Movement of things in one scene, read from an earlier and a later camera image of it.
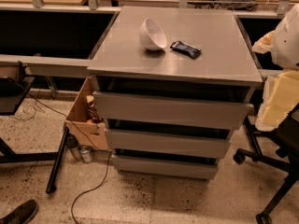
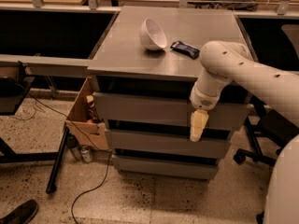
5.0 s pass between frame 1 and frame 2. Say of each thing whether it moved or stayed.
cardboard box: stayed
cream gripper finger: moved
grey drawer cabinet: stayed
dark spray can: stayed
